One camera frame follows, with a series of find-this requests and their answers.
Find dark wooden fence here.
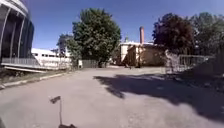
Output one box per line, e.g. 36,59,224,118
77,59,108,69

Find yellow building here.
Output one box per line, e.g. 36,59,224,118
118,41,168,68

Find large green tree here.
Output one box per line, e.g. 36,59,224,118
72,8,122,65

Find grey paved road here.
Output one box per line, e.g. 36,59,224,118
0,66,224,128

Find red brick chimney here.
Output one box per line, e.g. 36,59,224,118
139,26,146,45

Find small green tree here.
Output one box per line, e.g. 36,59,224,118
56,33,82,61

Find white low building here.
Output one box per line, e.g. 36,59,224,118
30,47,72,68

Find metal mesh fence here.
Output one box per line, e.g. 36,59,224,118
164,49,214,74

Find pale kerb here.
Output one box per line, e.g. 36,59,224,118
0,71,69,90

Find dark leafy trees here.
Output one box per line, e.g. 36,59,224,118
151,12,224,57

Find grey railing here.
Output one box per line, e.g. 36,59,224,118
0,57,73,71

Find round glass building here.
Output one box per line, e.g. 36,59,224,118
0,0,35,61

